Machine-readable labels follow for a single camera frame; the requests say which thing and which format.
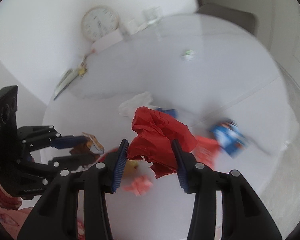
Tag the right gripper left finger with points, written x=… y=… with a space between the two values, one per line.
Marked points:
x=55 y=214

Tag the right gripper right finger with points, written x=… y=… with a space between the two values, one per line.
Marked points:
x=244 y=216

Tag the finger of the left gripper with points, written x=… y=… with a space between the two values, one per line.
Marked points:
x=73 y=163
x=68 y=141

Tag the brown foil wrapper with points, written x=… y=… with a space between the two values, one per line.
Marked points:
x=91 y=146

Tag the white plastic bag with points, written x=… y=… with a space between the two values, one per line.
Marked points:
x=129 y=107

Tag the pink paper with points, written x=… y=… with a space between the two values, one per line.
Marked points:
x=139 y=186

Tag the orange red snack packet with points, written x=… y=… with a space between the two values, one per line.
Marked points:
x=206 y=151

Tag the blue printed carton box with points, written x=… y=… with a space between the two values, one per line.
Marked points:
x=229 y=137

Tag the red paper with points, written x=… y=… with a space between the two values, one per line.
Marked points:
x=155 y=133

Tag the blue paper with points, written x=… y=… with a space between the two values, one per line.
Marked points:
x=171 y=112

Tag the green white wrapper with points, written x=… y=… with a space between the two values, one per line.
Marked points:
x=188 y=55

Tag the pink floral jacket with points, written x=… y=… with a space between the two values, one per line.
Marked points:
x=12 y=217

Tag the yellow binder clip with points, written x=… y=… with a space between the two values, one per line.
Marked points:
x=81 y=70

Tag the round white wall clock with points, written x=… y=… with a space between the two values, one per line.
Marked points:
x=98 y=22

